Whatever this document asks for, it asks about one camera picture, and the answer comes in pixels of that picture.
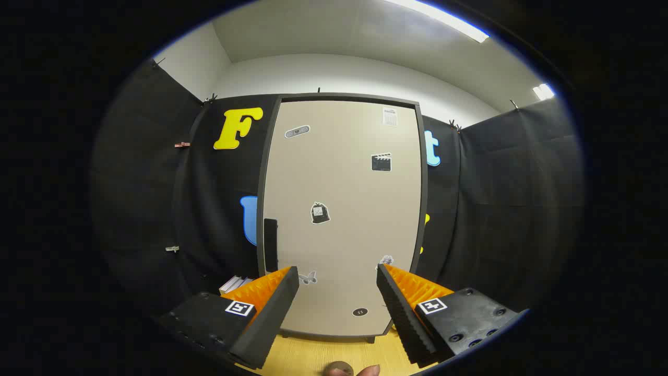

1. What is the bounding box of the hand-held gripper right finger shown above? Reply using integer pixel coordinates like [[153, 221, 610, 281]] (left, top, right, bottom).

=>
[[376, 263, 528, 369]]

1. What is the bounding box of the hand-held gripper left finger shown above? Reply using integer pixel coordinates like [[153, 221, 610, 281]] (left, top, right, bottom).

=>
[[157, 265, 301, 370]]

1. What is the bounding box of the beige shoe cabinet door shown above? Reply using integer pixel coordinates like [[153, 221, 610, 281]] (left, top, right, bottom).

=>
[[264, 99, 423, 339]]

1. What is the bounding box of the grey shoe cabinet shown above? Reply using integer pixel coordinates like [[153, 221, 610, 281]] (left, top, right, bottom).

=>
[[256, 92, 430, 344]]

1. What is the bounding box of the black backdrop cloth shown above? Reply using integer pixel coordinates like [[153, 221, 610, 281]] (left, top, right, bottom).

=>
[[91, 60, 585, 319]]

